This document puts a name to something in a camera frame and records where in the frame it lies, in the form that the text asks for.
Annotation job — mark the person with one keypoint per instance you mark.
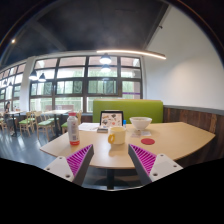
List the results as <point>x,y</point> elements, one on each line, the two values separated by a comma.
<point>8,111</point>

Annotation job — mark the black tablet with stickers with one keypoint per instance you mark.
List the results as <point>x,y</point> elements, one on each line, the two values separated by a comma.
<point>111,118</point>

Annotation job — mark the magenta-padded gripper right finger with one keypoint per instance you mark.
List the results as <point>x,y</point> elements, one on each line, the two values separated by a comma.
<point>145,159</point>

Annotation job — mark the green upholstered bench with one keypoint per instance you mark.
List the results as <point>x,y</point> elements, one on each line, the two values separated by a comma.
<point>143,108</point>

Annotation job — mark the white bowl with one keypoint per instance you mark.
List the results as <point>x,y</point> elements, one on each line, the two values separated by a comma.
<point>140,122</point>

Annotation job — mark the light wooden dining table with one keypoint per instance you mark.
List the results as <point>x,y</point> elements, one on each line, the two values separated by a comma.
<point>15,113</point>
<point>55,112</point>

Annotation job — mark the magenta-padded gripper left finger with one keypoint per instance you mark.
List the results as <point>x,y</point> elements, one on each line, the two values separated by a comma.
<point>78,160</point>

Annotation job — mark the group of pendant lamps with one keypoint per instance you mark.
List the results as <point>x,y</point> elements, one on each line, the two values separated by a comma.
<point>105,59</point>

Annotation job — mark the large dark-framed window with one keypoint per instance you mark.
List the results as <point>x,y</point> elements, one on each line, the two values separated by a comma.
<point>85,78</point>

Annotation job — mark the group of green-seated wooden chairs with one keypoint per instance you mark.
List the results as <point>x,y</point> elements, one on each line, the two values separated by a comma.
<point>45,124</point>

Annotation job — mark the white paper sheets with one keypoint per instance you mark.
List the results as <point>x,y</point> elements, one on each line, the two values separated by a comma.
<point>88,126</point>

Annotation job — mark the small blue-capped bottle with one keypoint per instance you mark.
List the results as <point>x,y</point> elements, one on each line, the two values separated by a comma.
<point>124,124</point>

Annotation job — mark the flat round red coaster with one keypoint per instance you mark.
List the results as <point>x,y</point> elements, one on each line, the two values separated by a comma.
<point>147,141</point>

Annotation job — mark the long linear ceiling light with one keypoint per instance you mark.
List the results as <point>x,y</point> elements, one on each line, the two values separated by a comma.
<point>133,52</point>

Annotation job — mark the clear bottle with red cap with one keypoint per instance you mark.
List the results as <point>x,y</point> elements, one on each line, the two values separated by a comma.
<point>73,130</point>

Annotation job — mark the small dark box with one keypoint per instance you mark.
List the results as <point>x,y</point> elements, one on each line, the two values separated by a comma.
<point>102,130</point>

